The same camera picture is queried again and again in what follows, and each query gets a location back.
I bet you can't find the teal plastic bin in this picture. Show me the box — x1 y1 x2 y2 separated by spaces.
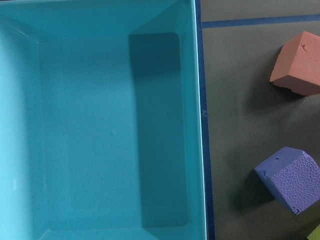
0 0 212 240

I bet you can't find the purple foam block left side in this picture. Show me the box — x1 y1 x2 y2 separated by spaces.
254 146 320 215

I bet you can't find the orange foam block left side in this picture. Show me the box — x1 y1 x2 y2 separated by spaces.
269 31 320 97

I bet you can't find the yellow foam block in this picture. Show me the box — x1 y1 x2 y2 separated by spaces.
306 225 320 240

